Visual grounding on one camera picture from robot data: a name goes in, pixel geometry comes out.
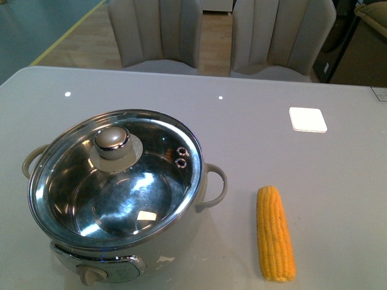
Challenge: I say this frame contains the right beige chair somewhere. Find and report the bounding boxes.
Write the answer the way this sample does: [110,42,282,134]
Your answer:
[229,0,336,82]

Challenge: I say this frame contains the white electric cooking pot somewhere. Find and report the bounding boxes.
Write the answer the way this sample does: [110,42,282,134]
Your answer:
[22,126,227,286]

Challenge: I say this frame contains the sticker on table edge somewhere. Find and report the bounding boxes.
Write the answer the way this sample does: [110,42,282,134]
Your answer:
[371,86,387,102]

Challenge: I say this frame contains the dark cabinet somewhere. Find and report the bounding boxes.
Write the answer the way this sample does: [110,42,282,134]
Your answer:
[314,1,386,87]

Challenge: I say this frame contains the yellow corn cob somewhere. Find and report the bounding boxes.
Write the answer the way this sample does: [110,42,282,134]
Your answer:
[256,185,296,283]

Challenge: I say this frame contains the beige chair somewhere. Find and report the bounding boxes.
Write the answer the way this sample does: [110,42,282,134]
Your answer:
[108,0,203,75]
[229,0,336,82]

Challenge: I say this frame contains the left beige chair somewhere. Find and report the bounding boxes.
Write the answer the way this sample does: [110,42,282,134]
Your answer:
[108,0,203,75]

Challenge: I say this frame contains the glass pot lid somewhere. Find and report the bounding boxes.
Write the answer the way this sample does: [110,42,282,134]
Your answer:
[28,109,204,250]

